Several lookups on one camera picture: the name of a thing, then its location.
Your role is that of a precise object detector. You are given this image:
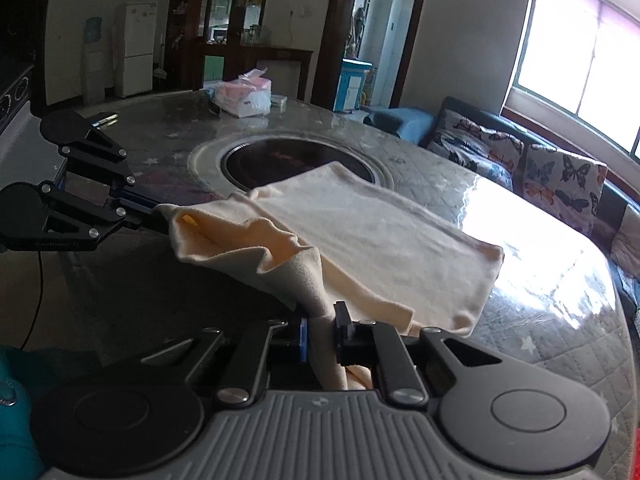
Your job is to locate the cream beige garment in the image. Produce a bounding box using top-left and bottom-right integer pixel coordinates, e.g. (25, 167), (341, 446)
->
(160, 162), (504, 390)

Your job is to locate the teal cloth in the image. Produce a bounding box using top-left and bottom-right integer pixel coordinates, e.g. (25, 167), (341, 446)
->
(0, 348), (43, 479)

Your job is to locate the white refrigerator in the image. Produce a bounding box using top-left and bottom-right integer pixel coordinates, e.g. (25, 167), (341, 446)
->
(113, 1), (157, 98)

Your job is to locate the round black table stove recess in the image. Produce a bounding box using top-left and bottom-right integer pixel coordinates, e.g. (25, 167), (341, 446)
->
(188, 130), (395, 197)

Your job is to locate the dark wooden cabinet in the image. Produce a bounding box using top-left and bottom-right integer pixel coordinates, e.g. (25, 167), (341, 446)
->
(162, 0), (311, 100)

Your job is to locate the pink tissue pack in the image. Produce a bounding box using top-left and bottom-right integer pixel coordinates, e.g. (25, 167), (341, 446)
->
(213, 68), (271, 118)

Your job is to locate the butterfly print cushion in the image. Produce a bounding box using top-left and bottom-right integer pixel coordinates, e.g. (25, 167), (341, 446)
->
(523, 144), (608, 235)
(426, 110), (525, 191)

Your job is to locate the blue corner sofa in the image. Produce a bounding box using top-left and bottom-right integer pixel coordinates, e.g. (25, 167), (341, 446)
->
(363, 96), (639, 325)

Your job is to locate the blue white small cabinet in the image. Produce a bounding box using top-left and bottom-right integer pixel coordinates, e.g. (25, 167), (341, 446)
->
(333, 58), (373, 113)

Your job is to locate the window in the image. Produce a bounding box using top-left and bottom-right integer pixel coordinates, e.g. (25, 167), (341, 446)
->
(515, 0), (639, 158)

